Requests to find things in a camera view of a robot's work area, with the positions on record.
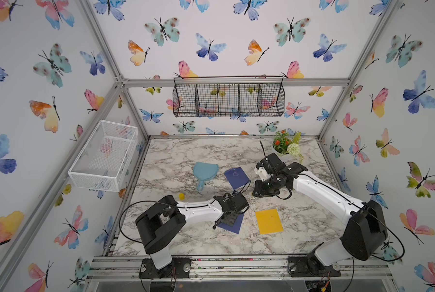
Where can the white mesh wall basket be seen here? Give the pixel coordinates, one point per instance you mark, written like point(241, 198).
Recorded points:
point(103, 160)

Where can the artificial flowers in white pot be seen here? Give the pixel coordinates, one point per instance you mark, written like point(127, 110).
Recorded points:
point(287, 142)

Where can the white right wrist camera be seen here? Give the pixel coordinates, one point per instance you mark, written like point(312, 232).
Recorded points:
point(263, 174)

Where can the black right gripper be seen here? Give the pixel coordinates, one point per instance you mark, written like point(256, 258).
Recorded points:
point(259, 192)

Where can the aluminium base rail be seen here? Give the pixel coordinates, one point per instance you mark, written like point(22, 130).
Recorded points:
point(232, 268)

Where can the black wire wall basket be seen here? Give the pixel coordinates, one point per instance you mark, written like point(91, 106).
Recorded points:
point(226, 96)

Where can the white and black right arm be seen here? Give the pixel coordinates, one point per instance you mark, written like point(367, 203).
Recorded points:
point(365, 228)

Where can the teal plastic scoop dish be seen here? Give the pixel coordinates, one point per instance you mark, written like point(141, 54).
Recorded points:
point(204, 172)

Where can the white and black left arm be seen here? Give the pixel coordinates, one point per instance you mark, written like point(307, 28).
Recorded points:
point(160, 223)

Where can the yellow envelope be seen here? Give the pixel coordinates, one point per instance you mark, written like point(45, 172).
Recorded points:
point(269, 221)

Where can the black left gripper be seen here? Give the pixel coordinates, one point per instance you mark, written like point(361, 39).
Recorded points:
point(232, 221)

